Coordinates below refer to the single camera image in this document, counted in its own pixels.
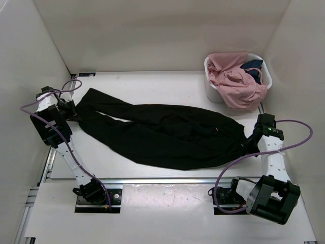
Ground aluminium frame rail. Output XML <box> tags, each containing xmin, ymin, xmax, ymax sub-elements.
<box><xmin>41</xmin><ymin>177</ymin><xmax>233</xmax><ymax>185</ymax></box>

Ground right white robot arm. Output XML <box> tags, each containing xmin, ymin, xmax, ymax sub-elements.
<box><xmin>228</xmin><ymin>113</ymin><xmax>301</xmax><ymax>225</ymax></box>

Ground pink garment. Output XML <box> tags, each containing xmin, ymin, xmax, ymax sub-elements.
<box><xmin>208</xmin><ymin>52</ymin><xmax>268</xmax><ymax>111</ymax></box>

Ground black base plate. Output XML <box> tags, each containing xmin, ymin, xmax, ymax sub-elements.
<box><xmin>212</xmin><ymin>187</ymin><xmax>262</xmax><ymax>215</ymax></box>
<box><xmin>75</xmin><ymin>187</ymin><xmax>123</xmax><ymax>214</ymax></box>

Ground purple cable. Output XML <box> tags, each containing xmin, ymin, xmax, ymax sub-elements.
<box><xmin>214</xmin><ymin>119</ymin><xmax>313</xmax><ymax>213</ymax></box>
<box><xmin>20</xmin><ymin>79</ymin><xmax>114</xmax><ymax>208</ymax></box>

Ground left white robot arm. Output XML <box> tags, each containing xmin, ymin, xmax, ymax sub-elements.
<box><xmin>30</xmin><ymin>86</ymin><xmax>108</xmax><ymax>204</ymax></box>

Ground dark blue garment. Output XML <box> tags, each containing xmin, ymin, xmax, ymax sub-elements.
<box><xmin>240</xmin><ymin>59</ymin><xmax>264</xmax><ymax>84</ymax></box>

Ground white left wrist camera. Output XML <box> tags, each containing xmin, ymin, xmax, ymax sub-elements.
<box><xmin>59</xmin><ymin>91</ymin><xmax>74</xmax><ymax>103</ymax></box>

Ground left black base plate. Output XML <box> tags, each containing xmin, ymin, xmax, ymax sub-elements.
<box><xmin>75</xmin><ymin>187</ymin><xmax>123</xmax><ymax>214</ymax></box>

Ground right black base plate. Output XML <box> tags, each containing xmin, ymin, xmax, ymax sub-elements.
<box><xmin>212</xmin><ymin>187</ymin><xmax>262</xmax><ymax>215</ymax></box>

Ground white plastic basket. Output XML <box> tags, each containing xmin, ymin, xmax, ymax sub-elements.
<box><xmin>204</xmin><ymin>53</ymin><xmax>273</xmax><ymax>103</ymax></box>

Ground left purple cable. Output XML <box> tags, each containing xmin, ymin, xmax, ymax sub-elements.
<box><xmin>20</xmin><ymin>79</ymin><xmax>114</xmax><ymax>208</ymax></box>

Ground black trousers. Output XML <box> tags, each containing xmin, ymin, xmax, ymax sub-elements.
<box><xmin>76</xmin><ymin>88</ymin><xmax>247</xmax><ymax>170</ymax></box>

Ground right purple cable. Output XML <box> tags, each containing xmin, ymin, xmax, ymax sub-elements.
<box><xmin>214</xmin><ymin>119</ymin><xmax>313</xmax><ymax>213</ymax></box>

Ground blue white label sticker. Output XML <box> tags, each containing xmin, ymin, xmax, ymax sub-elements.
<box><xmin>78</xmin><ymin>72</ymin><xmax>96</xmax><ymax>77</ymax></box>

